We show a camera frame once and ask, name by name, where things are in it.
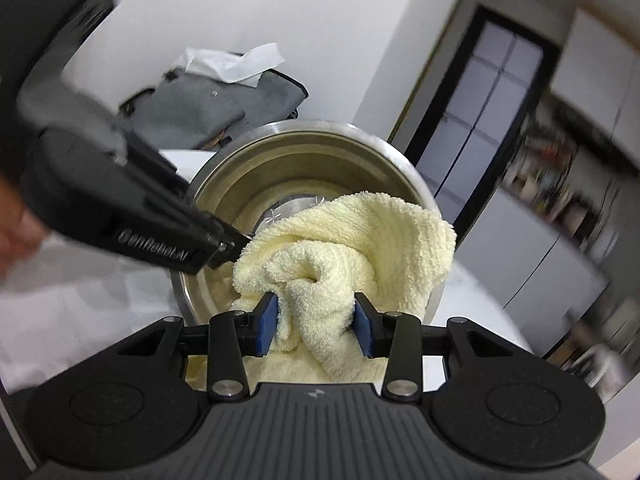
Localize black framed glass door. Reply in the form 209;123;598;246
395;5;561;241

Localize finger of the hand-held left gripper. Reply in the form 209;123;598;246
202;212;252;270

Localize person's left hand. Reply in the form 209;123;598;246
0;177;48;281

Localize white kitchen cabinet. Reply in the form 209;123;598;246
550;7;640;157
455;185;613;357

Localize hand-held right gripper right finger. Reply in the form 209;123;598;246
352;291;518;403

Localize pale yellow towel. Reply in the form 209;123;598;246
187;191;457;394

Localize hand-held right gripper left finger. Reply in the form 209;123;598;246
116;291;279;403

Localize black kitchen shelf rack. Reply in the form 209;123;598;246
505;102;622;261

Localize white tissue paper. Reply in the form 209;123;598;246
170;42;286;86

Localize white upper kitchen cabinet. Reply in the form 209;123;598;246
550;7;640;157

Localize white lower kitchen cabinet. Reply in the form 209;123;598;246
455;185;613;357

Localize grey fabric bag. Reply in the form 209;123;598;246
119;52;309;152

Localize stainless steel bowl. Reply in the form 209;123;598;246
170;119;447;327

